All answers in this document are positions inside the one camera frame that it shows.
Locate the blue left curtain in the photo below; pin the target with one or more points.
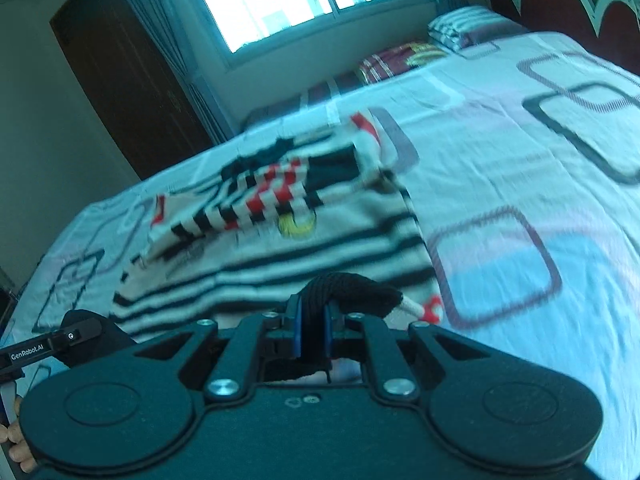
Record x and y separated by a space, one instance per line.
167 24

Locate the red scalloped headboard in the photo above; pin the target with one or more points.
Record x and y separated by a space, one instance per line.
606 28

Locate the black small cloth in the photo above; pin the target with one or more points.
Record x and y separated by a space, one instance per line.
355 294

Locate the dark wooden door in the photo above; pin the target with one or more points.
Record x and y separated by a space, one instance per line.
129 84

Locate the striped grey pillow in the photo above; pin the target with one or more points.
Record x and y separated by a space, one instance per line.
470 26

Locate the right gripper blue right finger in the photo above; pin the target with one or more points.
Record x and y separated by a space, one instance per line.
333 327

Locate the red patterned folded blanket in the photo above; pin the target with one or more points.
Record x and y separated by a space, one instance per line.
396 61

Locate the person's left hand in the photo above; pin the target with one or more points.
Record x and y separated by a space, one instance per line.
19 452

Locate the striped cream black red sweater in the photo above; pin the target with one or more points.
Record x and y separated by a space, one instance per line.
265 224

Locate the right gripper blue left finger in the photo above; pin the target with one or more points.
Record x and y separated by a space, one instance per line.
293 320

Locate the white patterned bed sheet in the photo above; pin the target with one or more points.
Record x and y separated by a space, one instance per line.
526 189

